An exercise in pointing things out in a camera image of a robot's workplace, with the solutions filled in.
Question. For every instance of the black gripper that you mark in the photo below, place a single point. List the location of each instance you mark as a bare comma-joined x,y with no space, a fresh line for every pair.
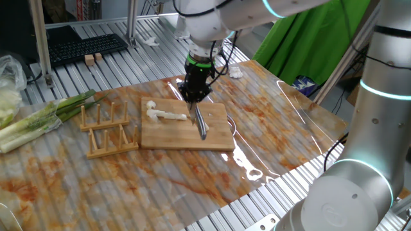
196,85

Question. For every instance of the steel cleaver knife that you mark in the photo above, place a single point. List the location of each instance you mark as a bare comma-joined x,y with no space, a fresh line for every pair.
200,125

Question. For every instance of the white scallion stalk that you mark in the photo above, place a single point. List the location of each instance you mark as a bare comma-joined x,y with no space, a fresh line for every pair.
167,115

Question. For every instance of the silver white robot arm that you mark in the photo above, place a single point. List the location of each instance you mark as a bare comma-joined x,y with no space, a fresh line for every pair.
369,128

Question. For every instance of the wooden cutting board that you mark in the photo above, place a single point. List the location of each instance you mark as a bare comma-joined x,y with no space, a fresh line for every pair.
180,136

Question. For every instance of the crumpled white tissue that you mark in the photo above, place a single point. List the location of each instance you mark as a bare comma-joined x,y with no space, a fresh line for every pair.
236,73

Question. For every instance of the white paper scrap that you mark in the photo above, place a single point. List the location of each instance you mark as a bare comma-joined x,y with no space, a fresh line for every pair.
151,41

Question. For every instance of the wooden peg rack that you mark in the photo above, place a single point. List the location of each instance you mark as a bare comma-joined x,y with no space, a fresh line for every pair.
106,150

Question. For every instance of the small wooden cube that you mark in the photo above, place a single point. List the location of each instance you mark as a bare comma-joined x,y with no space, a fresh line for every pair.
98,56
89,59

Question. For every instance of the marble pattern plastic mat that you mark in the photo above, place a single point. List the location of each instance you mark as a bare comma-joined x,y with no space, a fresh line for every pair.
128,192

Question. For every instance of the blue patterned bag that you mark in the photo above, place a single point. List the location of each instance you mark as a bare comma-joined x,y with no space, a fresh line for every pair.
303,85

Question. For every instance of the black keyboard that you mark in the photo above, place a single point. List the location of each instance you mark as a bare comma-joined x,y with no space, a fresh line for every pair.
86,48

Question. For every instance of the green cloth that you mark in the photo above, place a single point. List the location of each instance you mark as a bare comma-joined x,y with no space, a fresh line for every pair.
308,38

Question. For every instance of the green scallion bunch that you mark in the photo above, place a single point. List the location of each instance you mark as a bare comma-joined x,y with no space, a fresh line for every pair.
29,128

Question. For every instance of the clear bag with cabbage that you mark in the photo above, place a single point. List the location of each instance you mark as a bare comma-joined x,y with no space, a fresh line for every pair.
9,90

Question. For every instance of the black monitor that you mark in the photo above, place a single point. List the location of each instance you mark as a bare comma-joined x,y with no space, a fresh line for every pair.
16,29

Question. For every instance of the aluminium frame post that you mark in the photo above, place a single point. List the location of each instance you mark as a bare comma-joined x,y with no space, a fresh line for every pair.
346,57
181,29
40,38
131,22

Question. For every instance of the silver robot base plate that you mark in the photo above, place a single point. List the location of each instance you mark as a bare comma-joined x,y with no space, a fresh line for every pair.
261,223

